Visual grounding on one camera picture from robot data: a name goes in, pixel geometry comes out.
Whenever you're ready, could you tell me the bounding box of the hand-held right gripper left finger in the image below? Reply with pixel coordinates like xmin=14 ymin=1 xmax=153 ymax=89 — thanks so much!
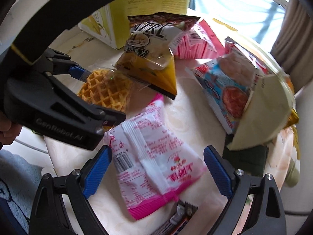
xmin=29 ymin=145 xmax=113 ymax=235

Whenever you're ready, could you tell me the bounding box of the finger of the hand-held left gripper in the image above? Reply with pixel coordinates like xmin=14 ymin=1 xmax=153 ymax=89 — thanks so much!
xmin=44 ymin=48 xmax=89 ymax=84
xmin=50 ymin=75 xmax=126 ymax=137

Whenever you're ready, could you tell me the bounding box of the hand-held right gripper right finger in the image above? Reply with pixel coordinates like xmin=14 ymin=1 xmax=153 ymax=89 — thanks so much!
xmin=203 ymin=146 xmax=286 ymax=235

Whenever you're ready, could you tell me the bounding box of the waffle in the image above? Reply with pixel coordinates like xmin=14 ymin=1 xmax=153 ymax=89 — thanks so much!
xmin=77 ymin=68 xmax=134 ymax=131

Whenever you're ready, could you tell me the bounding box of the white packet with magenta edge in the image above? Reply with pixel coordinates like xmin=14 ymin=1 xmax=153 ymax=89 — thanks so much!
xmin=104 ymin=93 xmax=207 ymax=221

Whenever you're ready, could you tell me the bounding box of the chocolate bar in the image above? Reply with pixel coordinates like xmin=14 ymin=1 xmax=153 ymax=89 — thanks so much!
xmin=150 ymin=199 xmax=198 ymax=235

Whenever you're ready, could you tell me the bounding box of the yellow-green cardboard box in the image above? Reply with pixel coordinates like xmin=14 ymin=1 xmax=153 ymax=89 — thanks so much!
xmin=78 ymin=0 xmax=192 ymax=51

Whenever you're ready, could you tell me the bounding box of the person's left hand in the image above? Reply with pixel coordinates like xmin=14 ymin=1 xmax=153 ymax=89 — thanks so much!
xmin=0 ymin=111 xmax=21 ymax=150

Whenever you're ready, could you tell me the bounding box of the dark green object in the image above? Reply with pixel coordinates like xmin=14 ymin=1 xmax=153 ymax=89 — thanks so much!
xmin=222 ymin=139 xmax=268 ymax=178

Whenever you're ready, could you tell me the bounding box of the brown yellow chip packet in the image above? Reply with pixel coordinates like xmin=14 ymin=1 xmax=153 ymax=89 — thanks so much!
xmin=114 ymin=12 xmax=201 ymax=100

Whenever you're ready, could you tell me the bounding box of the cream cardboard flap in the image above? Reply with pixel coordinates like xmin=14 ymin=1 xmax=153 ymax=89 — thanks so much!
xmin=226 ymin=73 xmax=297 ymax=151

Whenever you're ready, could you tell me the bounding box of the light blue fluffy cloth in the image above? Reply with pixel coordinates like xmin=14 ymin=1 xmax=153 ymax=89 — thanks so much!
xmin=0 ymin=149 xmax=43 ymax=228

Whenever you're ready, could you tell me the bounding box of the pink striped snack packet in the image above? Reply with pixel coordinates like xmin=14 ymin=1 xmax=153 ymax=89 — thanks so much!
xmin=170 ymin=20 xmax=225 ymax=60

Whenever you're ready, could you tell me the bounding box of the floral striped blanket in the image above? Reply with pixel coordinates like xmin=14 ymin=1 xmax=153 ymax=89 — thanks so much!
xmin=187 ymin=8 xmax=302 ymax=152

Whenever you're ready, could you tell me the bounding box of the beige curtain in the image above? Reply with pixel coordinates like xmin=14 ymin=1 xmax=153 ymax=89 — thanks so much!
xmin=270 ymin=0 xmax=313 ymax=98

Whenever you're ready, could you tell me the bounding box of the blue sheer curtain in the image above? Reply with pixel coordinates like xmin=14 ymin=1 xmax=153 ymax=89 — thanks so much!
xmin=191 ymin=0 xmax=286 ymax=42

